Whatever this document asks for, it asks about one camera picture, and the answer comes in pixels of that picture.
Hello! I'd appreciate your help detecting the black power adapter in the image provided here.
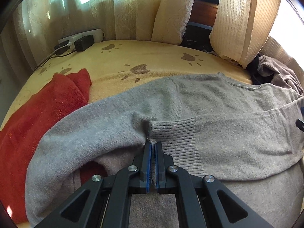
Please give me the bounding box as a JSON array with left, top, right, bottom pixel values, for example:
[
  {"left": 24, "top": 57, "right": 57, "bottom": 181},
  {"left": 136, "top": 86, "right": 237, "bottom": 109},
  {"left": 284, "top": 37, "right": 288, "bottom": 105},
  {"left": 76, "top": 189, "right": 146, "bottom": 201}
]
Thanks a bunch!
[{"left": 74, "top": 35, "right": 95, "bottom": 52}]

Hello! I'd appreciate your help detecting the brownish grey knit garment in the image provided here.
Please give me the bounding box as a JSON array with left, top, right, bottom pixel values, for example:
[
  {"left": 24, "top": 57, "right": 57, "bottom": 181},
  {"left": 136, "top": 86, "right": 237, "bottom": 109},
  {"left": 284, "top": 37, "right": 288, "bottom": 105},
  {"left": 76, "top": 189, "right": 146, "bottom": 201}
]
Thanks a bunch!
[{"left": 257, "top": 56, "right": 303, "bottom": 95}]

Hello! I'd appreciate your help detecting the black charger cable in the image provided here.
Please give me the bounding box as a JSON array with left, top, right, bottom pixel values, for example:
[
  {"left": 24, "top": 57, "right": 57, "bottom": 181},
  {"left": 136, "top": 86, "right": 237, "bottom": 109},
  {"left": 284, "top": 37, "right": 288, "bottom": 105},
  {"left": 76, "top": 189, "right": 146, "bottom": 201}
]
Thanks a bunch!
[{"left": 33, "top": 40, "right": 77, "bottom": 72}]

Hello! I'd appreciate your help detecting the red knit garment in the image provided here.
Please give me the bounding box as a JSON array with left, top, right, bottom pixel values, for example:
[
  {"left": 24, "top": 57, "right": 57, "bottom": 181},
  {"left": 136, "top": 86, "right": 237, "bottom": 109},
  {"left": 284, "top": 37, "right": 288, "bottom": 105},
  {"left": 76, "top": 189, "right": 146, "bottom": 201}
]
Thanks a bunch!
[{"left": 1, "top": 69, "right": 92, "bottom": 224}]

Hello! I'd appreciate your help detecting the white power strip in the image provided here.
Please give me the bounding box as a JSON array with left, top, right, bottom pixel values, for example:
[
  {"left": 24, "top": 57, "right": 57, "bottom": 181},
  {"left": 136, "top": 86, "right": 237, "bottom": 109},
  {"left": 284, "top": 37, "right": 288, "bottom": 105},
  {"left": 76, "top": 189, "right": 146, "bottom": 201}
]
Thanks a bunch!
[{"left": 58, "top": 29, "right": 105, "bottom": 44}]

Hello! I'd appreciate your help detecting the cream patterned curtain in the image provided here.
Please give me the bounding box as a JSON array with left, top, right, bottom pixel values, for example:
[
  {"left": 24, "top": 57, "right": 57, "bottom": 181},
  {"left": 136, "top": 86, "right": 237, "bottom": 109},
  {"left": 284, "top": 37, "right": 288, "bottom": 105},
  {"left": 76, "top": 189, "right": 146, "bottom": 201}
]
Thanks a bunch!
[{"left": 1, "top": 0, "right": 194, "bottom": 78}]

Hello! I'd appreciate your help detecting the yellow paw print blanket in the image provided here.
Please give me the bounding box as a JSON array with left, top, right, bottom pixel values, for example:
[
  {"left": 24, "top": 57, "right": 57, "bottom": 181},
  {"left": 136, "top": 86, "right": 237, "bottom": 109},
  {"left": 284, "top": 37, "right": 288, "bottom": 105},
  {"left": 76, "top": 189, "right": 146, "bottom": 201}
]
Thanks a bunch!
[{"left": 4, "top": 40, "right": 253, "bottom": 123}]

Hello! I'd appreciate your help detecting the cream ribbed curtain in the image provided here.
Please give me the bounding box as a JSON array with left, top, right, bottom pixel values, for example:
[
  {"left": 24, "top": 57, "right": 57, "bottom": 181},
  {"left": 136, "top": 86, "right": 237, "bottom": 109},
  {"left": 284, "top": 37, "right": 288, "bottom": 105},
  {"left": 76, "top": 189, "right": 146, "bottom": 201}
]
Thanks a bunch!
[{"left": 210, "top": 0, "right": 303, "bottom": 68}]

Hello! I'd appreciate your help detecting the light grey knit sweater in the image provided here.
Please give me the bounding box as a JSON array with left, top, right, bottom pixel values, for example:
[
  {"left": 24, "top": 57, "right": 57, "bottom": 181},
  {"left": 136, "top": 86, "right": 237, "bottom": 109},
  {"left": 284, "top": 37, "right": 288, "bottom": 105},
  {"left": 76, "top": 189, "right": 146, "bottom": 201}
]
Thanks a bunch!
[{"left": 25, "top": 73, "right": 303, "bottom": 227}]

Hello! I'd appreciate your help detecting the black garment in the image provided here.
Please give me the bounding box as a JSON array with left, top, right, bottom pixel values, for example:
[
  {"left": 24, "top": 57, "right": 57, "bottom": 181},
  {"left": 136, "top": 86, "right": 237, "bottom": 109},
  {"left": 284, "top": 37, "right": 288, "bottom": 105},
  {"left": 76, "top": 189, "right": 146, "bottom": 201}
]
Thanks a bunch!
[{"left": 246, "top": 54, "right": 274, "bottom": 85}]

